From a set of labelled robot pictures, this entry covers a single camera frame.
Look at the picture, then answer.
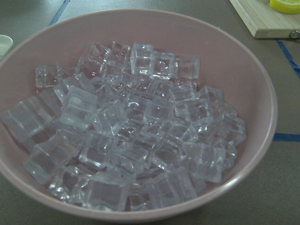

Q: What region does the lemon half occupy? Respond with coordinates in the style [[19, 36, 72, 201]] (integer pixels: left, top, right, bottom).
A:
[[269, 0, 300, 15]]

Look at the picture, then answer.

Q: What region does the pile of clear ice cubes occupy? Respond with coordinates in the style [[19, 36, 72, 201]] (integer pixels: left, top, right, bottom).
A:
[[0, 42, 246, 211]]

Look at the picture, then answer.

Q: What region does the bamboo cutting board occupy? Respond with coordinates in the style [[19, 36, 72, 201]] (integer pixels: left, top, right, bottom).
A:
[[230, 0, 300, 39]]

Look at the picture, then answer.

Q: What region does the pink bowl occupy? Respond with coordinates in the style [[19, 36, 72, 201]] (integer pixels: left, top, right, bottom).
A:
[[0, 9, 278, 223]]

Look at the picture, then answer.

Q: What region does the cream serving tray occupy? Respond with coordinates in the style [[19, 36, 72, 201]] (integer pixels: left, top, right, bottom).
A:
[[0, 35, 14, 60]]

